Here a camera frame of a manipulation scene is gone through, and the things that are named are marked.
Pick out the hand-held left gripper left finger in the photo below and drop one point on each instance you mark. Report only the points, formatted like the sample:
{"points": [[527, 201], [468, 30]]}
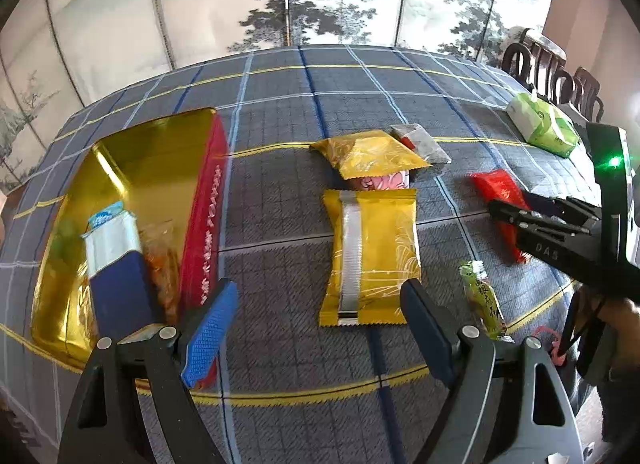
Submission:
{"points": [[210, 334]]}

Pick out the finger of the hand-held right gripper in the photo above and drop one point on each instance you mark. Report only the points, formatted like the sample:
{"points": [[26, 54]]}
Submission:
{"points": [[560, 207], [525, 226]]}

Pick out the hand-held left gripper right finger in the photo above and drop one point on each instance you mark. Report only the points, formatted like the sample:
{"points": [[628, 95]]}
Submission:
{"points": [[425, 334]]}

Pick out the red snack packet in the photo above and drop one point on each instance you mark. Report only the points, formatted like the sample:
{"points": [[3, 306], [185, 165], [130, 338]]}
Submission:
{"points": [[497, 189]]}

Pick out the small green snack packet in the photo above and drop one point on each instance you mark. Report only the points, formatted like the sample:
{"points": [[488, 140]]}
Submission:
{"points": [[482, 299]]}

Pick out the large fried dough twist bag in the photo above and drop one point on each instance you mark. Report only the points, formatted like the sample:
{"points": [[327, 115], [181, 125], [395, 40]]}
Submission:
{"points": [[162, 269]]}

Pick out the large gold snack packet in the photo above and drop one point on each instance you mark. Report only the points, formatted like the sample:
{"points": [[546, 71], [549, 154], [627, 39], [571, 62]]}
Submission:
{"points": [[385, 244]]}

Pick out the blue and silver snack packet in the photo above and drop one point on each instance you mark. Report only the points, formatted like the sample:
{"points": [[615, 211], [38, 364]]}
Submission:
{"points": [[120, 289]]}

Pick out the dark sesame bar packet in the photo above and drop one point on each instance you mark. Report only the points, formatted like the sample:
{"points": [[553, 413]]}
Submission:
{"points": [[425, 146]]}

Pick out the pink snack packet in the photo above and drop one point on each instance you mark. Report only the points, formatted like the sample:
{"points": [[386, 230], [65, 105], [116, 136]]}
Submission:
{"points": [[387, 181]]}

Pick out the teal snack packet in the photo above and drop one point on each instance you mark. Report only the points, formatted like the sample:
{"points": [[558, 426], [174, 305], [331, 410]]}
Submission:
{"points": [[105, 218]]}

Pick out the small gold snack packet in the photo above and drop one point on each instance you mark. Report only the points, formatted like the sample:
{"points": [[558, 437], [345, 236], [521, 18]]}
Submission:
{"points": [[370, 153]]}

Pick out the red tin box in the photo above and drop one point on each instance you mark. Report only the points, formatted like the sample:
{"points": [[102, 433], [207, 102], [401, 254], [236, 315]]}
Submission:
{"points": [[150, 168]]}

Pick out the person's right forearm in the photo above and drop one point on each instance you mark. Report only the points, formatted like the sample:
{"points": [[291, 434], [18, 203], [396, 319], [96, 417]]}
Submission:
{"points": [[627, 334]]}

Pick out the green tissue pack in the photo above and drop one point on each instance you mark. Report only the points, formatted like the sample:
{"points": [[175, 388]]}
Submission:
{"points": [[542, 126]]}

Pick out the dark wooden chair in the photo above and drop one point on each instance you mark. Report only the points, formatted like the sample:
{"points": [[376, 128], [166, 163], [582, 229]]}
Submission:
{"points": [[535, 63], [587, 93]]}

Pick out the plaid blue tablecloth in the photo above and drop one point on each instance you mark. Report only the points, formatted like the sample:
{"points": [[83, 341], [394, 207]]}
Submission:
{"points": [[300, 93]]}

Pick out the painted folding screen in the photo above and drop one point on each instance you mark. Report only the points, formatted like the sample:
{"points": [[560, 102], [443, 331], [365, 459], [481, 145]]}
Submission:
{"points": [[150, 3]]}

